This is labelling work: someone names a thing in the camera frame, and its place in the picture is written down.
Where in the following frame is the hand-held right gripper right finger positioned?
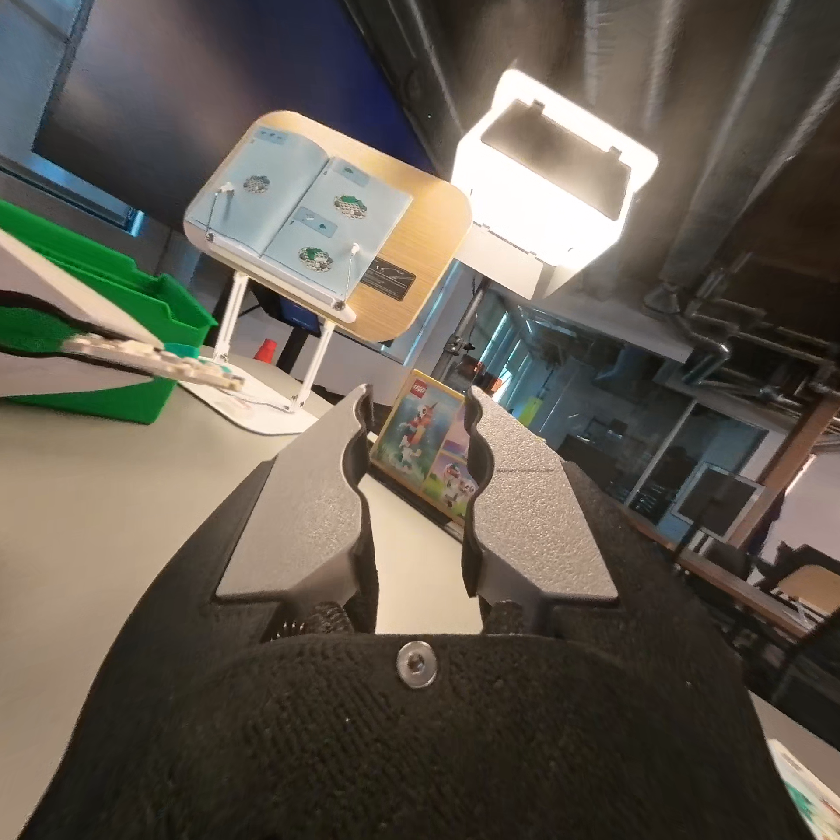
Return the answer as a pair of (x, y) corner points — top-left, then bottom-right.
(461, 386), (620, 605)

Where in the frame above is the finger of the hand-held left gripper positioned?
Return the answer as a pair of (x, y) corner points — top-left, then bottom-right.
(0, 348), (155, 400)
(0, 228), (166, 347)

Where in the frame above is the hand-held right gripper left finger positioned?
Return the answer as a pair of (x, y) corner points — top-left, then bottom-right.
(214, 385), (378, 603)

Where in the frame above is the round white lego plate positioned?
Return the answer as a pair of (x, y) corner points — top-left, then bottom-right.
(64, 333), (248, 392)

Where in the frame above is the yellow lego box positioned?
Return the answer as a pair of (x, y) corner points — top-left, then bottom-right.
(369, 367), (490, 526)

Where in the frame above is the green plastic bin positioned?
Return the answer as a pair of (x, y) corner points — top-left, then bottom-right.
(0, 199), (219, 425)

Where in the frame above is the computer monitor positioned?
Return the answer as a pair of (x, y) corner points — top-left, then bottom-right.
(675, 461), (767, 540)

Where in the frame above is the small black blue device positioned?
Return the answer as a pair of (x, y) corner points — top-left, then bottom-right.
(259, 285), (324, 337)

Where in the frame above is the glass window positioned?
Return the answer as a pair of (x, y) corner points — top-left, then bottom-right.
(0, 0), (93, 158)

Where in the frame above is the light blue instruction booklet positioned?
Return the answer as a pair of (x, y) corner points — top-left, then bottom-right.
(185, 125), (416, 278)

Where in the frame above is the large black screen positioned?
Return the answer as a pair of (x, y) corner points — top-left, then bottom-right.
(31, 0), (437, 231)

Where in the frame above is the tan chair back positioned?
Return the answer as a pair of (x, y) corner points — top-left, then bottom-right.
(768, 563), (840, 621)

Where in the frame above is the studio light panel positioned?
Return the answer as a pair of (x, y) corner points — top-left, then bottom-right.
(448, 67), (660, 301)

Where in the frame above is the white paper leaflet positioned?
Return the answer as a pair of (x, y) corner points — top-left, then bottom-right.
(764, 736), (840, 840)

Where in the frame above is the white elastic page cord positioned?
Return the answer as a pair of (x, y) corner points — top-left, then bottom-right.
(335, 243), (362, 309)
(205, 182), (236, 240)

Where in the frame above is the silver spiral duct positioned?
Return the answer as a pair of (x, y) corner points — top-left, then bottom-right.
(656, 0), (840, 286)
(564, 0), (664, 86)

